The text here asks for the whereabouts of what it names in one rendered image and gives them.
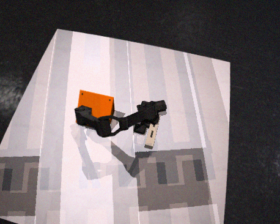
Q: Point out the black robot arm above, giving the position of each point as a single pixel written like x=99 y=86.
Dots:
x=146 y=111

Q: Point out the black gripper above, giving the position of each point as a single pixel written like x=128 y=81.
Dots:
x=140 y=128

